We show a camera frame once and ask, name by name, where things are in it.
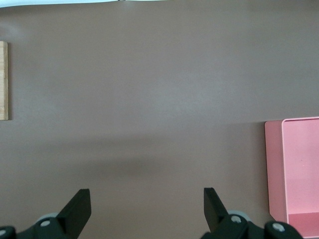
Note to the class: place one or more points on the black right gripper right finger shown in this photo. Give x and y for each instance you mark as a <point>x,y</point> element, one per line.
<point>214,211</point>

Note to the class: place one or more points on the pink plastic bin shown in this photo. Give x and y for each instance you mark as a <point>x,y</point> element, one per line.
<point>301,169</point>

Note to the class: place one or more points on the wooden cutting board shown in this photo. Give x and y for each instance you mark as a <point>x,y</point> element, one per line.
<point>3,79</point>

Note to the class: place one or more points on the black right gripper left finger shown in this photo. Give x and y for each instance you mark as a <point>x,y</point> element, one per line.
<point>74,214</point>

